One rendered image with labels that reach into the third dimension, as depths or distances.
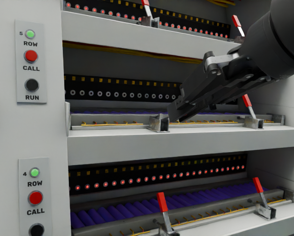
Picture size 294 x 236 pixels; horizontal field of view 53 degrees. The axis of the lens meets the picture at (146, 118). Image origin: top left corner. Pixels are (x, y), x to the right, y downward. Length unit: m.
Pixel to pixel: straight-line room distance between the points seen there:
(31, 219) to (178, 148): 0.27
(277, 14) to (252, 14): 0.66
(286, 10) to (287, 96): 0.57
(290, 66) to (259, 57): 0.03
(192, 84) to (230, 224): 0.36
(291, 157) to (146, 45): 0.51
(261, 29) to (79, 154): 0.30
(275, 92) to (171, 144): 0.44
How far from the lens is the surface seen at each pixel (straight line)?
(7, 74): 0.46
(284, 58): 0.34
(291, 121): 0.87
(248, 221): 0.71
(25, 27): 0.48
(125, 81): 0.70
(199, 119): 0.67
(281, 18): 0.33
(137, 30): 0.56
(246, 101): 0.74
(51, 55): 0.48
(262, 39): 0.35
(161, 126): 0.56
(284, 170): 0.89
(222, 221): 0.68
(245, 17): 1.01
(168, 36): 0.60
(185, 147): 0.57
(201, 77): 0.38
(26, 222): 0.44
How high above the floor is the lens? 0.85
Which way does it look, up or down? 8 degrees up
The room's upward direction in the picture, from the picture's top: 5 degrees counter-clockwise
